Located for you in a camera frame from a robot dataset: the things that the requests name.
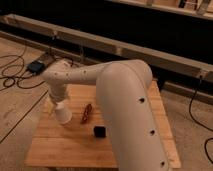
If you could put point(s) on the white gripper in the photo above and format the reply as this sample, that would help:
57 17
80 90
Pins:
58 93

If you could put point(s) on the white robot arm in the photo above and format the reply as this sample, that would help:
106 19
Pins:
121 93

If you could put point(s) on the black eraser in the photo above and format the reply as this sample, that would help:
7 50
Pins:
99 131

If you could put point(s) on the blue power adapter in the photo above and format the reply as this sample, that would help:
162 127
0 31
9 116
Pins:
35 67

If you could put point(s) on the wooden table board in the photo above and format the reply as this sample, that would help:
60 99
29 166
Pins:
72 145

